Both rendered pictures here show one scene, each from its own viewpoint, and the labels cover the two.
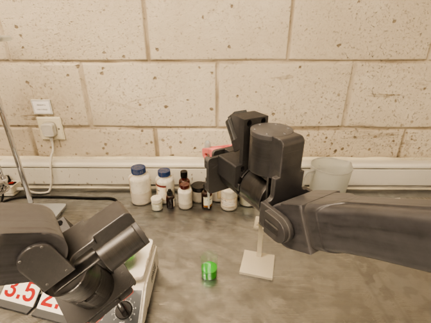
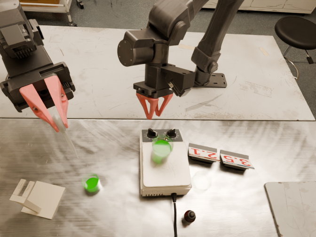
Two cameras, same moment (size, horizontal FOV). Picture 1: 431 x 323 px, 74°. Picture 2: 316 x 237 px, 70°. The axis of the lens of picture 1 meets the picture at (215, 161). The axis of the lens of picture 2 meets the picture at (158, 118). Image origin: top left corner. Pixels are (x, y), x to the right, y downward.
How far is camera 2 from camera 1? 0.72 m
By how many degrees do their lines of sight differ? 98
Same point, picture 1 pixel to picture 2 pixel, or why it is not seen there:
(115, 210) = (134, 34)
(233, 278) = (72, 183)
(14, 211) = (175, 6)
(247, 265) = (55, 195)
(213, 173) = (63, 74)
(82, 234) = (150, 33)
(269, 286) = (43, 175)
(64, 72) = not seen: outside the picture
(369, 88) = not seen: outside the picture
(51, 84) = not seen: outside the picture
